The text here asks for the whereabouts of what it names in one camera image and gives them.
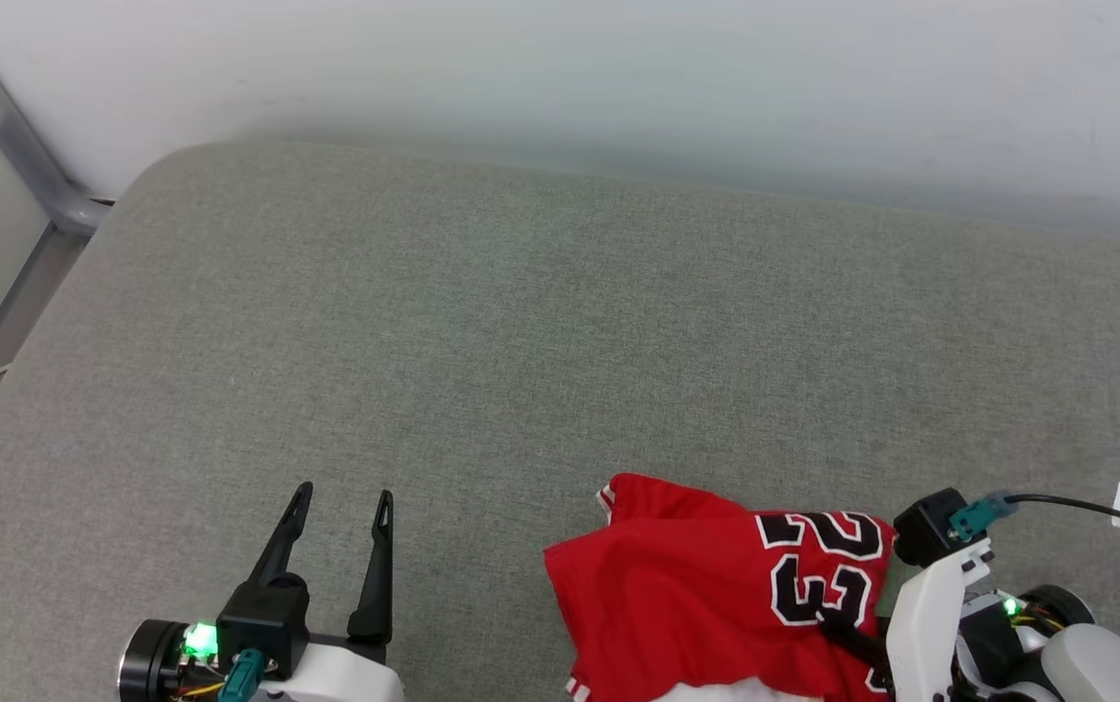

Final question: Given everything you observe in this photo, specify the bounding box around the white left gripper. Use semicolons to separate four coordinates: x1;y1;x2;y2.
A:
247;481;406;702

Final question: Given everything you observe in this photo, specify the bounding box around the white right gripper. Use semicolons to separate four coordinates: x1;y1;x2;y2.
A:
817;540;996;702

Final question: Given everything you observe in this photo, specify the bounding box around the red white basketball jersey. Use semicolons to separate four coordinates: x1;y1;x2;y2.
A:
542;472;898;702

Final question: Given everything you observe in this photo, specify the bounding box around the grey fabric sofa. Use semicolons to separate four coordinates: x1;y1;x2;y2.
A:
0;139;1120;702

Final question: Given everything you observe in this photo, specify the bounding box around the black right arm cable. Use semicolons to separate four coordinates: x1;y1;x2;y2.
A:
947;490;1120;542

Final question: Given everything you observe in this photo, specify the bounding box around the grey metal rail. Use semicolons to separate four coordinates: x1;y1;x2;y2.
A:
0;0;115;469

